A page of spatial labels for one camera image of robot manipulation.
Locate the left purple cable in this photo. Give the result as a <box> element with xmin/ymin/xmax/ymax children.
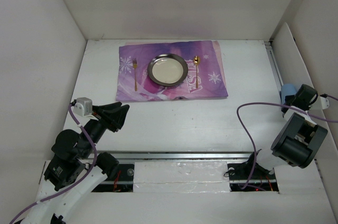
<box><xmin>9</xmin><ymin>102</ymin><xmax>98</xmax><ymax>224</ymax></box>

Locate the purple cable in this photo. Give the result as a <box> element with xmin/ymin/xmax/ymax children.
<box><xmin>9</xmin><ymin>102</ymin><xmax>98</xmax><ymax>224</ymax></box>
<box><xmin>236</xmin><ymin>94</ymin><xmax>338</xmax><ymax>190</ymax></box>

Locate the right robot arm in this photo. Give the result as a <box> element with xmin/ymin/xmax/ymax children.
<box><xmin>244</xmin><ymin>84</ymin><xmax>329</xmax><ymax>179</ymax></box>

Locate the gold spoon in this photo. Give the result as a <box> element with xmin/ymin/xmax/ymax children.
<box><xmin>193</xmin><ymin>55</ymin><xmax>200</xmax><ymax>89</ymax></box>

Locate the aluminium front rail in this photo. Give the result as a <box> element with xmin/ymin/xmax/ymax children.
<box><xmin>98</xmin><ymin>150</ymin><xmax>251</xmax><ymax>160</ymax></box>

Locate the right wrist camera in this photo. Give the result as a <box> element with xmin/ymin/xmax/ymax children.
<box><xmin>310</xmin><ymin>95</ymin><xmax>330</xmax><ymax>110</ymax></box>

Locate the blue plastic cup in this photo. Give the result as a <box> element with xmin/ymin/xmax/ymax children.
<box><xmin>280</xmin><ymin>83</ymin><xmax>297</xmax><ymax>105</ymax></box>

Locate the aluminium rail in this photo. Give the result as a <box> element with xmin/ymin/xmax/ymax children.
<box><xmin>98</xmin><ymin>150</ymin><xmax>251</xmax><ymax>160</ymax></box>
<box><xmin>264</xmin><ymin>42</ymin><xmax>283</xmax><ymax>96</ymax></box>

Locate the aluminium right side rail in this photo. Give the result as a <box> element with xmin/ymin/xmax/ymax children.
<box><xmin>264</xmin><ymin>42</ymin><xmax>283</xmax><ymax>96</ymax></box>

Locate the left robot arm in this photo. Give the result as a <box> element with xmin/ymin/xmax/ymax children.
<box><xmin>20</xmin><ymin>97</ymin><xmax>130</xmax><ymax>223</ymax></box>

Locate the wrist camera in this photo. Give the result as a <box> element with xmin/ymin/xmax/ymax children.
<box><xmin>310</xmin><ymin>95</ymin><xmax>330</xmax><ymax>110</ymax></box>
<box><xmin>72</xmin><ymin>97</ymin><xmax>93</xmax><ymax>117</ymax></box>

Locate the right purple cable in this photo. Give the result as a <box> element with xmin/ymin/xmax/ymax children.
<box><xmin>236</xmin><ymin>94</ymin><xmax>338</xmax><ymax>190</ymax></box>

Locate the purple Elsa cloth placemat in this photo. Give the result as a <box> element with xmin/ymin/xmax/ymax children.
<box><xmin>116</xmin><ymin>41</ymin><xmax>228</xmax><ymax>102</ymax></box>

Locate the white foam block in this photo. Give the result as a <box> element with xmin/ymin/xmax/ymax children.
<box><xmin>133</xmin><ymin>161</ymin><xmax>230</xmax><ymax>193</ymax></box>

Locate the steel plate with cream centre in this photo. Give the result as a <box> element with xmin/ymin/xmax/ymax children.
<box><xmin>147</xmin><ymin>53</ymin><xmax>188</xmax><ymax>87</ymax></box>

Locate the gold fork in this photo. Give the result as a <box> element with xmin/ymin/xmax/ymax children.
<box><xmin>132</xmin><ymin>58</ymin><xmax>138</xmax><ymax>91</ymax></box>

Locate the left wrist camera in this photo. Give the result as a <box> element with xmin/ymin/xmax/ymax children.
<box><xmin>72</xmin><ymin>97</ymin><xmax>93</xmax><ymax>117</ymax></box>

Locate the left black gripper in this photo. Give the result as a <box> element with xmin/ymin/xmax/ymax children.
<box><xmin>80</xmin><ymin>101</ymin><xmax>130</xmax><ymax>157</ymax></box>

